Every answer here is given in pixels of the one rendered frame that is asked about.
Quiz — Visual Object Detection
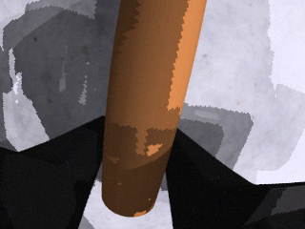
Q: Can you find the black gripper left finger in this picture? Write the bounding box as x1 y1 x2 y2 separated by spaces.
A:
0 115 106 229

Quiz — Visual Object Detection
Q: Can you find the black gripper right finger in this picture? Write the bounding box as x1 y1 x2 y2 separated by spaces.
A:
165 127 305 229

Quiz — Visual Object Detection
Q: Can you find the brown cylinder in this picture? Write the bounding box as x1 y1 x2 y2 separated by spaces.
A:
100 0 207 218

